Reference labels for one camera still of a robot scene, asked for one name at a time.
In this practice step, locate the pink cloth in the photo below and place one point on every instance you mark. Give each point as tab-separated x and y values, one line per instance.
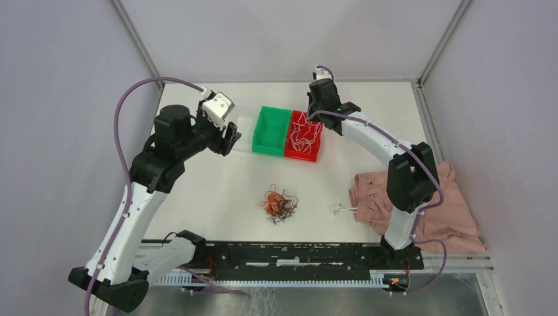
450	222

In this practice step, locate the blue cable duct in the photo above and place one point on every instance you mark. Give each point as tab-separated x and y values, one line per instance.
177	278

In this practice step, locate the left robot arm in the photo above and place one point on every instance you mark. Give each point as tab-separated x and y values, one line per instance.
114	275

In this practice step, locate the clear plastic bin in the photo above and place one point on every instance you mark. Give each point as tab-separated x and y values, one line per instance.
245	118

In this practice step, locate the green plastic bin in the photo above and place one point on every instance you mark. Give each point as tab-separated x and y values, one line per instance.
271	130

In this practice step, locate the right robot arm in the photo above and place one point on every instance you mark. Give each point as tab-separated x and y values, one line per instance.
412	173

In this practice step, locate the red plastic bin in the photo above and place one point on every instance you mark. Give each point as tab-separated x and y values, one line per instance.
303	139

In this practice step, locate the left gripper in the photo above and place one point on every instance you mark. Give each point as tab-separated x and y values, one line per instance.
222	145

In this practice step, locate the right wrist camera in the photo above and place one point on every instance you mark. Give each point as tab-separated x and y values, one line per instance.
322	72

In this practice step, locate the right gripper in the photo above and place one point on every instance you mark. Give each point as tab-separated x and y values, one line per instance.
311	101

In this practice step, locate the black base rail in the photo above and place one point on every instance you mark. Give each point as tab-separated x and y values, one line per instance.
290	261

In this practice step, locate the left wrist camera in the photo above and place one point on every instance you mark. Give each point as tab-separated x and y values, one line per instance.
217	106

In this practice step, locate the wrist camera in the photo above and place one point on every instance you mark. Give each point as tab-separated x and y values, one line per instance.
217	106
322	72

